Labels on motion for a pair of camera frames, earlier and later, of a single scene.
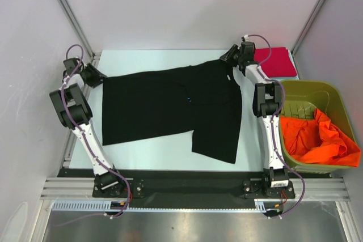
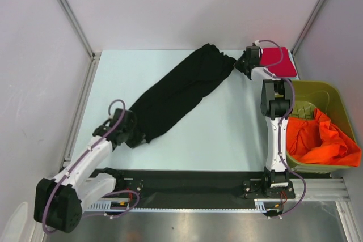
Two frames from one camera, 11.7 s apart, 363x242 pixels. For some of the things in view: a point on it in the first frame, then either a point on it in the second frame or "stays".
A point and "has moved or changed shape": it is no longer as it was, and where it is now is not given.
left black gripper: (97, 75) to (139, 138)
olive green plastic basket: (300, 98) stays
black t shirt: (206, 98) has moved or changed shape
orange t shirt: (317, 140) stays
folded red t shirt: (275, 62) stays
